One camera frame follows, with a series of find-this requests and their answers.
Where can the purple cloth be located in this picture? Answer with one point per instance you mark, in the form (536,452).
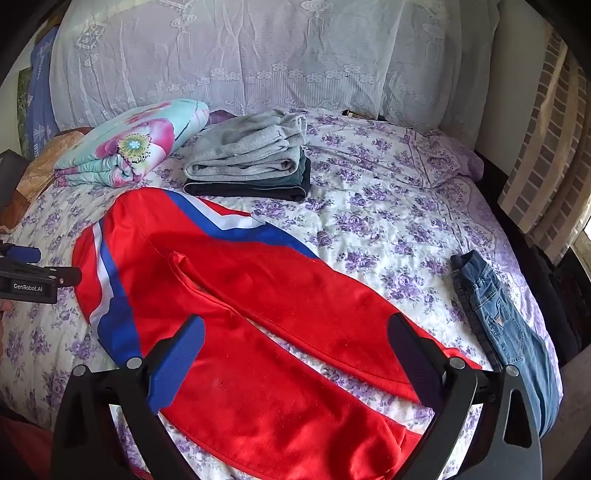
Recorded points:
(221,117)

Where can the purple floral bedsheet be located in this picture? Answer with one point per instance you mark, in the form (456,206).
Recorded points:
(392,217)

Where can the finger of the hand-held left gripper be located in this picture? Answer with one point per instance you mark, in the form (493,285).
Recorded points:
(67,278)
(25,254)

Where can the dark grey box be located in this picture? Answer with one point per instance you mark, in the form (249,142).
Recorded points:
(11,184)

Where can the folded grey pants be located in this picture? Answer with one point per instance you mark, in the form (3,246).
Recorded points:
(249,143)

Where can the purple floral pillow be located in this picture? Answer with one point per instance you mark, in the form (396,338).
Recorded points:
(443,157)

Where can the folded dark green garment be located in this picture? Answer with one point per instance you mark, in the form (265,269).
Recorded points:
(302,173)

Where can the small dark object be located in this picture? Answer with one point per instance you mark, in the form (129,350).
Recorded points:
(358,114)

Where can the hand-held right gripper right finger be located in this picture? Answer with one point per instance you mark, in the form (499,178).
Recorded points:
(415,364)

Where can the green patterned cloth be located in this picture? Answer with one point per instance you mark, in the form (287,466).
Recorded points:
(24,106)

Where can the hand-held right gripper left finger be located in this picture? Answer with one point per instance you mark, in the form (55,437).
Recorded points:
(178,364)

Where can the red pants with striped waist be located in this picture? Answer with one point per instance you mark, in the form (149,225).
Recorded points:
(258,286)

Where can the brick pattern curtain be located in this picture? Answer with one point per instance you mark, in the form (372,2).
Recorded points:
(549,161)

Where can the folded floral blanket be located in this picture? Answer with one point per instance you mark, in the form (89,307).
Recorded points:
(138,138)

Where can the white lace cover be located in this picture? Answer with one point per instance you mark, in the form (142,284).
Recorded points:
(277,46)

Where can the folded black garment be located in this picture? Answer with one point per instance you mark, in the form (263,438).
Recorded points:
(240,189)

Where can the red cloth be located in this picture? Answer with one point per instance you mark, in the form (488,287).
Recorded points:
(23,447)

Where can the blue denim jeans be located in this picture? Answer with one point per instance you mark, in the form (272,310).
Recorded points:
(503,318)

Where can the blue patterned cloth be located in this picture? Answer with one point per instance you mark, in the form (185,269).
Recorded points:
(41,92)

